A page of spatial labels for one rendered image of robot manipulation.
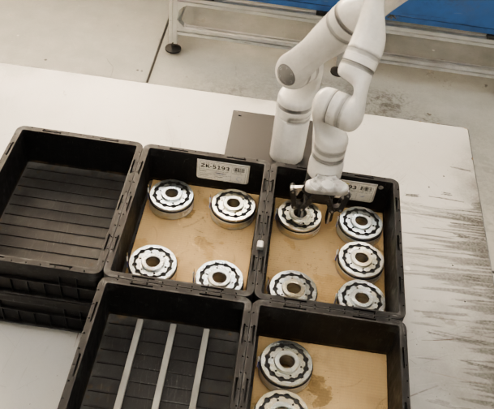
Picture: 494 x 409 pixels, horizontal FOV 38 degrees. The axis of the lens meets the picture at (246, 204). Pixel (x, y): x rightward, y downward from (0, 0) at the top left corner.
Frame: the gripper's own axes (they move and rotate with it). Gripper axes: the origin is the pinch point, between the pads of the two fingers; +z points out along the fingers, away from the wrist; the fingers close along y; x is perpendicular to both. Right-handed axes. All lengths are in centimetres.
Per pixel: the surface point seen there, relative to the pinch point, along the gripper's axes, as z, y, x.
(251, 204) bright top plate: 0.2, 14.8, -2.2
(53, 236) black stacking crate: 3, 58, 9
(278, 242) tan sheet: 3.1, 8.0, 6.1
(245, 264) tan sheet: 3.1, 15.4, 13.3
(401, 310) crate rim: -6.6, -14.9, 30.2
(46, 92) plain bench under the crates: 15, 76, -58
